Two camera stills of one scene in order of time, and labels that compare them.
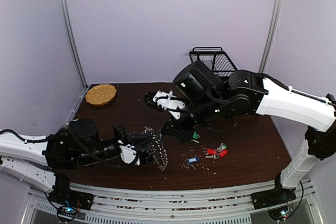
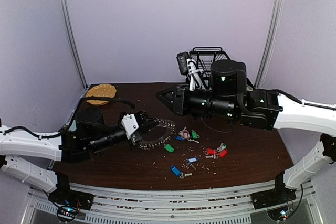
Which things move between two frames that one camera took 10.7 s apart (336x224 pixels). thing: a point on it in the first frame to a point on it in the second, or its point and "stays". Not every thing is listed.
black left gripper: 138,140 to 136,137
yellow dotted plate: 101,95 stays
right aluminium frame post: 270,42 stays
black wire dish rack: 215,59 stays
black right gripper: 177,125 to 180,99
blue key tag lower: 194,159 stays
